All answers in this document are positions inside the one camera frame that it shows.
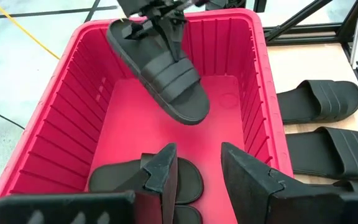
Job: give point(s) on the black aluminium table frame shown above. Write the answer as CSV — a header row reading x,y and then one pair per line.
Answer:
x,y
291,39

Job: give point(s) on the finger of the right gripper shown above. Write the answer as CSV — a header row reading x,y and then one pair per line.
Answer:
x,y
174,37
137,30

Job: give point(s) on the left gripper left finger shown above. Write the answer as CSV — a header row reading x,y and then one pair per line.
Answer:
x,y
160,174

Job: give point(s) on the red plastic bin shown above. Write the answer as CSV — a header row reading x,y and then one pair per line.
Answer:
x,y
129,124

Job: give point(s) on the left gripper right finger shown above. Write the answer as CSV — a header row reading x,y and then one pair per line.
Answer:
x,y
250,186

